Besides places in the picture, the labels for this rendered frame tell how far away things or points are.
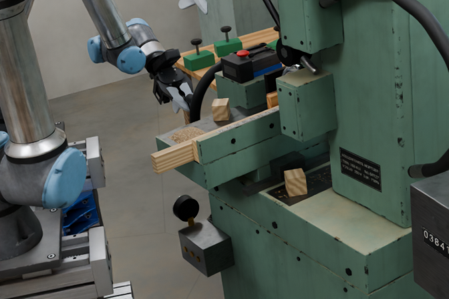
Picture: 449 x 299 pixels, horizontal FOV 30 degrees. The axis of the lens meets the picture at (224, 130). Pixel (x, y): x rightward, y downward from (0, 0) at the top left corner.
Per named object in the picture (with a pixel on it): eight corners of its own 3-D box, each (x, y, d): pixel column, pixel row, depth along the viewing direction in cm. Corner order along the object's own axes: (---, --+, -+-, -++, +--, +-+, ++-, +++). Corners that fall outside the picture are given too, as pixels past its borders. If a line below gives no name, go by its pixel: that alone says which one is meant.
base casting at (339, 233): (347, 132, 223) (345, 101, 220) (525, 209, 178) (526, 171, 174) (206, 192, 203) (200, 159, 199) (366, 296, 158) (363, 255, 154)
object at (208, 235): (208, 245, 213) (204, 217, 210) (235, 264, 203) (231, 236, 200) (180, 257, 209) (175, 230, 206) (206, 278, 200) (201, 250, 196)
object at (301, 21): (314, 33, 164) (307, -43, 157) (344, 43, 157) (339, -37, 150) (279, 45, 160) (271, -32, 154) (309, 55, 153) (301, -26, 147)
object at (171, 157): (357, 91, 199) (355, 75, 198) (362, 93, 198) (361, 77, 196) (153, 171, 174) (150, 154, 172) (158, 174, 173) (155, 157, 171)
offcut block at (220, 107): (228, 120, 193) (226, 105, 192) (213, 121, 194) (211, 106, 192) (230, 113, 197) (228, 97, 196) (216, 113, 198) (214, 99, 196)
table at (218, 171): (334, 73, 228) (333, 53, 225) (415, 102, 204) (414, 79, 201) (138, 147, 200) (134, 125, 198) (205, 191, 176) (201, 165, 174)
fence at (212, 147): (409, 78, 202) (408, 57, 200) (413, 80, 201) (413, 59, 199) (199, 163, 175) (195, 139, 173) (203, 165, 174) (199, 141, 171)
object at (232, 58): (258, 58, 211) (256, 37, 209) (284, 68, 202) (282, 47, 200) (215, 73, 205) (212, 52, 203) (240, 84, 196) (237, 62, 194)
